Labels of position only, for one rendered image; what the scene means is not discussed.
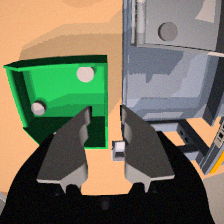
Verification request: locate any green bin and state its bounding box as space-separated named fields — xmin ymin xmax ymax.
xmin=3 ymin=55 xmax=108 ymax=149

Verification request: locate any orange curved bar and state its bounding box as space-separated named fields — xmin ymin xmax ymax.
xmin=209 ymin=150 xmax=224 ymax=174

